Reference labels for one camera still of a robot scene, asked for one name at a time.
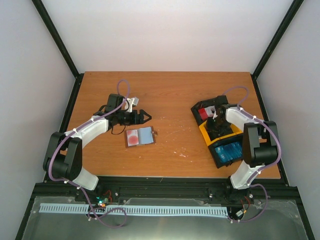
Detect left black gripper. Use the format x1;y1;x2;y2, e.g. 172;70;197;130
116;109;152;126

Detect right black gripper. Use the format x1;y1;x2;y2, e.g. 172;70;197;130
206;117;229;135

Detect brown leather card holder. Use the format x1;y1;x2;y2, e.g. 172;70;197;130
124;126;158;148

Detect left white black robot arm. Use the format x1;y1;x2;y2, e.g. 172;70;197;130
43;93;152;202

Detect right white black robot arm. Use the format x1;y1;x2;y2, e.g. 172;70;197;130
203;95;282;200

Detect red white credit card stack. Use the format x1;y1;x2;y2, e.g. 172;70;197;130
198;105;214;121

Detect black yellow card tray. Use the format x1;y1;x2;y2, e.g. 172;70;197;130
190;95;243;169

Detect left controller board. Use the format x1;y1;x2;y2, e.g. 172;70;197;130
97;190;113;208

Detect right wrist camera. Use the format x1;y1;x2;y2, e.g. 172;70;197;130
211;106;218;119

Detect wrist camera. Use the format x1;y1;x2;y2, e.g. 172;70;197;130
211;106;218;119
124;97;139;113

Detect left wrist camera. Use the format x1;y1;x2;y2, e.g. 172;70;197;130
124;97;139;113

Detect black aluminium frame rail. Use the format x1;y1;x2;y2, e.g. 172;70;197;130
32;176;300;205

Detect right connector wires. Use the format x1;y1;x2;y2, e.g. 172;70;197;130
234;194;253;218

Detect metal base plate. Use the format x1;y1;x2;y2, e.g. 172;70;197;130
19;197;308;240

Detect light blue cable duct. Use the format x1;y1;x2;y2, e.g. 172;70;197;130
38;203;228;218

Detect right black frame post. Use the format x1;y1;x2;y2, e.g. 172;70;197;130
251;0;305;78

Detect black frame post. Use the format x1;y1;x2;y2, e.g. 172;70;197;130
251;0;305;78
31;0;85;80

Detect left black frame post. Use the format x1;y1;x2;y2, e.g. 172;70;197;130
31;0;85;80

